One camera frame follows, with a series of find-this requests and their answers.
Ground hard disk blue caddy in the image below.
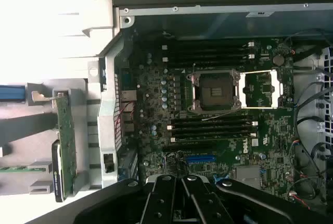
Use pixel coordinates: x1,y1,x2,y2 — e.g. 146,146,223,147
0,83,26,103

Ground perforated silver drive cage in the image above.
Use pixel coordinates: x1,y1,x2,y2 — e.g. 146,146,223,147
313,46,333,162

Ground grey parts rack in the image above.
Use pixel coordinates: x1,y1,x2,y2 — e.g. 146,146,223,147
0,77,104,198

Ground green motherboard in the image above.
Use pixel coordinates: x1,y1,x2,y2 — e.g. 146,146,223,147
117,30,327,209

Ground thin metal locking lever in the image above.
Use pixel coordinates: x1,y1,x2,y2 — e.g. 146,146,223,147
201,108,244,121

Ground green RAM stick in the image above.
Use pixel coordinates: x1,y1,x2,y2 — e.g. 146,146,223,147
0,165,29,173

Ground blue expansion slot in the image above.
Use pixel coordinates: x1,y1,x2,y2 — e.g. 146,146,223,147
185,154,217,164

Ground open black PC case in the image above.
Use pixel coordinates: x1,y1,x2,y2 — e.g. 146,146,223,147
87,0,333,224

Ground grey chipset heatsink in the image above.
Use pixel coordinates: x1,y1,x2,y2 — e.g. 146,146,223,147
235,166,263,184

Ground metal socket cover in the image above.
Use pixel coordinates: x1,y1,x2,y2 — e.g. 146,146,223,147
238,69,285,109

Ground CPU socket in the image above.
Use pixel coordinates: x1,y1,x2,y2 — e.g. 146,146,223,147
186,68,241,112

